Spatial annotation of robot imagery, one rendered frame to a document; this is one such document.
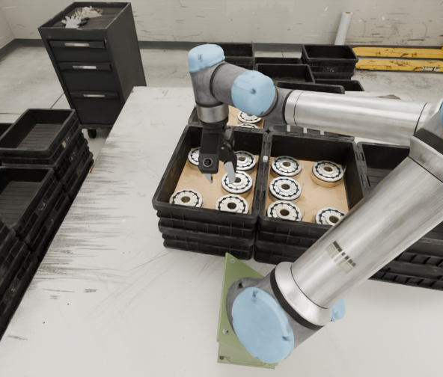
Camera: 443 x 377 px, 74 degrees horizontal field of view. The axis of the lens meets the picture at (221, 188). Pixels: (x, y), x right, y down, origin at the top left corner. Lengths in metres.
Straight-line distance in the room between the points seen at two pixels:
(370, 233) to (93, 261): 0.84
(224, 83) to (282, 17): 3.66
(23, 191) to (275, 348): 1.66
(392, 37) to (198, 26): 2.43
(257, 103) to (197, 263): 0.58
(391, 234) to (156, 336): 0.66
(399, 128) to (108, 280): 0.85
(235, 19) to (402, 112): 3.72
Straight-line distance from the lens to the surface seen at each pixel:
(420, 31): 4.80
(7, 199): 1.93
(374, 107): 0.60
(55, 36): 2.41
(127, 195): 1.21
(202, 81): 0.64
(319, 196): 1.02
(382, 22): 4.56
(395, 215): 0.43
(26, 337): 1.03
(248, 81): 0.57
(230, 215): 0.79
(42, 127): 2.17
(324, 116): 0.62
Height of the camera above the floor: 1.55
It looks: 46 degrees down
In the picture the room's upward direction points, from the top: straight up
